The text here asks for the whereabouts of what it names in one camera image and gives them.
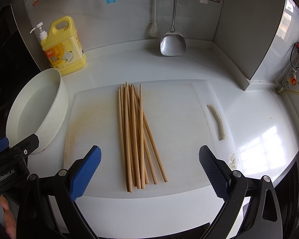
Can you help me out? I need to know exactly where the person's left hand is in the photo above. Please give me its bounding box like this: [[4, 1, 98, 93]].
[[0, 195, 17, 239]]

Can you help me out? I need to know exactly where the yellow dish detergent bottle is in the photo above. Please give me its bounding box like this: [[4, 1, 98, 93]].
[[30, 16, 86, 76]]

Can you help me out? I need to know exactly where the white dish brush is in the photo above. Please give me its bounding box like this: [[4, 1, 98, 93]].
[[147, 0, 158, 37]]

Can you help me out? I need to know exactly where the white round basin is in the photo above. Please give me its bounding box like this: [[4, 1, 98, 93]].
[[6, 69, 69, 153]]

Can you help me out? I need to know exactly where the steel spatula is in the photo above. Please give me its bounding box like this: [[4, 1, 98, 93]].
[[160, 0, 187, 57]]

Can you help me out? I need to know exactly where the white plastic cutting board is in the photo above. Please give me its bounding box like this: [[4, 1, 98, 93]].
[[64, 80, 235, 199]]

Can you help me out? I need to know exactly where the wooden chopstick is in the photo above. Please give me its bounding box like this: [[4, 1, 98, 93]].
[[128, 85, 141, 189], [132, 85, 168, 183], [124, 83, 133, 193], [139, 84, 146, 189], [120, 85, 134, 187], [133, 87, 158, 184], [118, 88, 130, 192], [131, 84, 150, 184]]

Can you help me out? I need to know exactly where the gas valve with hose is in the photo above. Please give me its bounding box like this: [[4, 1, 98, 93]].
[[275, 42, 299, 95]]

